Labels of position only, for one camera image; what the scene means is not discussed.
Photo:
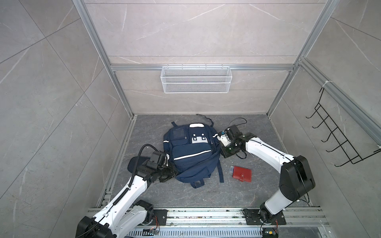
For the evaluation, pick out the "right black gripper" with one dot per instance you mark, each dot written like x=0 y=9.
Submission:
x=224 y=151

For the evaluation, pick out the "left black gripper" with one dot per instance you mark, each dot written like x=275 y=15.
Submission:
x=172 y=174

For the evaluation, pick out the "red leather wallet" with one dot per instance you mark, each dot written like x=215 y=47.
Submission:
x=242 y=174

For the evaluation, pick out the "navy blue backpack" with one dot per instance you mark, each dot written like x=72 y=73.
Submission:
x=194 y=151

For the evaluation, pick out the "navy blue pencil case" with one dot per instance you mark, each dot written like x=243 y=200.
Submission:
x=138 y=161

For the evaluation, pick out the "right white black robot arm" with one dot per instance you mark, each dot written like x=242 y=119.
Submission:
x=296 y=178

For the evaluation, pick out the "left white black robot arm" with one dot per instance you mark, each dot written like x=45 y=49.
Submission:
x=123 y=213

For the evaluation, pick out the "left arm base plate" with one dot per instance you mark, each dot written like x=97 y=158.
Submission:
x=156 y=217

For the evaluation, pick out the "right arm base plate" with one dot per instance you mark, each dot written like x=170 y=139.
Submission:
x=260 y=216

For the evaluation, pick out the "black wire hook rack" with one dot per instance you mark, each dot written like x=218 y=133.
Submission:
x=343 y=143

